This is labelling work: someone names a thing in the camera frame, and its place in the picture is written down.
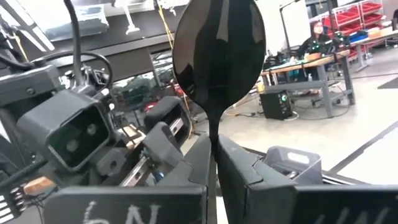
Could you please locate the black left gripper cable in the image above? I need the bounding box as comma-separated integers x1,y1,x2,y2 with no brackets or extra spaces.
30,0,113,91

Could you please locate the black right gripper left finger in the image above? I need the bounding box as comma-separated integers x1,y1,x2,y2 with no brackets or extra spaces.
43,133,213,224

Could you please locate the dark grey plastic bin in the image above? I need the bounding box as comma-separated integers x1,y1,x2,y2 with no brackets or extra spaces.
262,145,324,186

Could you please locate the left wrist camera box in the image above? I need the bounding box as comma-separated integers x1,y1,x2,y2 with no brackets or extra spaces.
16,89,112,172

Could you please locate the black computer tower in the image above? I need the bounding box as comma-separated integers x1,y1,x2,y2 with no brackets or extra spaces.
259,90,295,121

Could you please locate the yellow cable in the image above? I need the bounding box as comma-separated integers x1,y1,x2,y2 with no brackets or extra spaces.
155,0,175,50

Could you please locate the person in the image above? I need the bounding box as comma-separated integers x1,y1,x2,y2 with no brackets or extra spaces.
297,20,332,58

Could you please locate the shelf with red bins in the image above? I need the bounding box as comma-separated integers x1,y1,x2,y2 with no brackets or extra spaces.
322,0,385,35

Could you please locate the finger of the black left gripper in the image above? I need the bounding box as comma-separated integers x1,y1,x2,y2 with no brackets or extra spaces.
141,121,185,166
93,147,128,178

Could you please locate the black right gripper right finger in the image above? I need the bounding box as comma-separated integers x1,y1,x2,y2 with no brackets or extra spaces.
216,134,398,224

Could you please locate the black metal spoon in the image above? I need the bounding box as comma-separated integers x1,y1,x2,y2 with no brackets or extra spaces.
172,0,267,162

